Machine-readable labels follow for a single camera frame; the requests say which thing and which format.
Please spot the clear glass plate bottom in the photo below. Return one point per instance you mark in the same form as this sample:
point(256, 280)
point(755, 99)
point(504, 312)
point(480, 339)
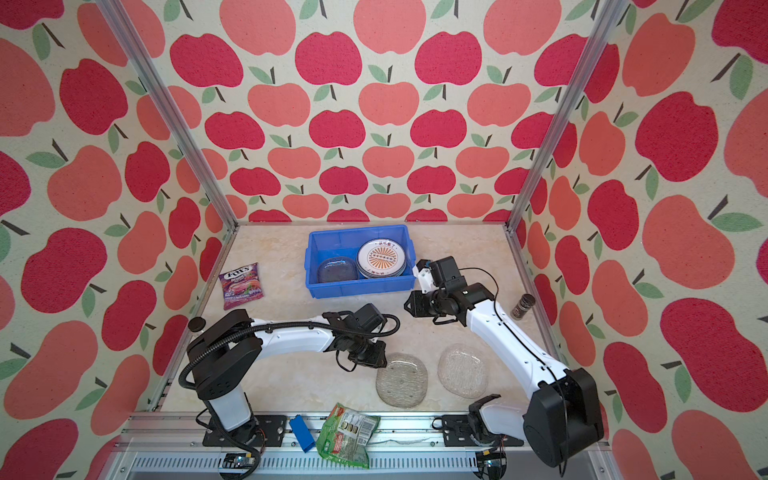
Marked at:
point(403, 383)

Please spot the blue plastic bin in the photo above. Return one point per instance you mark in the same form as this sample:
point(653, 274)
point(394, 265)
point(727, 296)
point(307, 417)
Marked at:
point(327, 244)

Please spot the blue rectangular block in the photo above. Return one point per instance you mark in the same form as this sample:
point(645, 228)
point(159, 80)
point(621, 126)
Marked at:
point(302, 433)

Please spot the orange sunburst plate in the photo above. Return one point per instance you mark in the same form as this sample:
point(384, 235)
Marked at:
point(381, 258)

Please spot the clear glass plate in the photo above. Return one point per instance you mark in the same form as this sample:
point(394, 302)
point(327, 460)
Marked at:
point(462, 370)
point(337, 269)
point(403, 383)

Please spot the small jar black lid left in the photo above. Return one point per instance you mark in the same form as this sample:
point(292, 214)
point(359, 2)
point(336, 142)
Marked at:
point(196, 324)

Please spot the aluminium front frame rail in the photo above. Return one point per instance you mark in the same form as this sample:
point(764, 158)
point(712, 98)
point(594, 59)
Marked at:
point(374, 445)

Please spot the small jar right side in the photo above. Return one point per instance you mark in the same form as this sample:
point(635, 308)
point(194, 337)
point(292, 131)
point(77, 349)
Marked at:
point(523, 306)

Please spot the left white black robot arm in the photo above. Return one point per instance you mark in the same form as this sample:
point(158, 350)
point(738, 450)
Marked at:
point(221, 356)

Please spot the aluminium right corner post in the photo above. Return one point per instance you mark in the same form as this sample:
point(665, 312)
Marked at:
point(605, 23)

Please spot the Fox's berries candy bag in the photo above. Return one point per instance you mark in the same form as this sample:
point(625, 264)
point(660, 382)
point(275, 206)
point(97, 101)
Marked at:
point(240, 286)

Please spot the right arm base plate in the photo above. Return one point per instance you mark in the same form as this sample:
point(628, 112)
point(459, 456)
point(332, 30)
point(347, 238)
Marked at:
point(457, 431)

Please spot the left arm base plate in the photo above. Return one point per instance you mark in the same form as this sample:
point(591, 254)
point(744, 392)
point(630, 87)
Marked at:
point(259, 431)

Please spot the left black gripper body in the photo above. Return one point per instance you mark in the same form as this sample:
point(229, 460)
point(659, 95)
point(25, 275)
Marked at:
point(367, 352)

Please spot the aluminium left corner post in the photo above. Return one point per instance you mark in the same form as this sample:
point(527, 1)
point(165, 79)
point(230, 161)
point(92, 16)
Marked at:
point(130, 41)

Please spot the green snack packet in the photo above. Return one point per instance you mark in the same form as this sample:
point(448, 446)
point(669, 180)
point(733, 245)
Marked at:
point(344, 437)

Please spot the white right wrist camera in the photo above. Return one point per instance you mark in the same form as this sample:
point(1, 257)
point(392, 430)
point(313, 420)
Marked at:
point(423, 274)

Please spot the aluminium corner post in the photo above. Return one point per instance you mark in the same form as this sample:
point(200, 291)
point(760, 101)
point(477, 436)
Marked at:
point(130, 41)
point(605, 23)

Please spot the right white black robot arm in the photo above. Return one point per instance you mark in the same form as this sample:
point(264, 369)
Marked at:
point(563, 415)

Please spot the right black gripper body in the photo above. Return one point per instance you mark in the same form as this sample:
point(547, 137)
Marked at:
point(435, 300)

